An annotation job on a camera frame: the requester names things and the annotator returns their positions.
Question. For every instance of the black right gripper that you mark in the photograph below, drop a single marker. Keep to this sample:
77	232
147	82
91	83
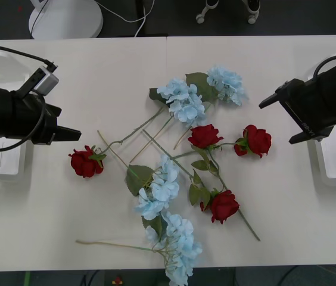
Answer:
308	104

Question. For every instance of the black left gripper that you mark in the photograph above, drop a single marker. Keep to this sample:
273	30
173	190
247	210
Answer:
32	122

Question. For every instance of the pale blue flower green stem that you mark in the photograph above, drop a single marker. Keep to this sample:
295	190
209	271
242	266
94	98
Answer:
159	190
180	244
186	104
226	82

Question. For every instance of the white round stand base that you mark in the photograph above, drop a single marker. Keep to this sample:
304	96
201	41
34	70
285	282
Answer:
66	21

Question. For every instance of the white caster wheel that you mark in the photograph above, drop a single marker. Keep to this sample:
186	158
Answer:
252	16
200	18

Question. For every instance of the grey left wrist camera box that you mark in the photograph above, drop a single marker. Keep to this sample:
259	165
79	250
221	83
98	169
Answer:
44	82

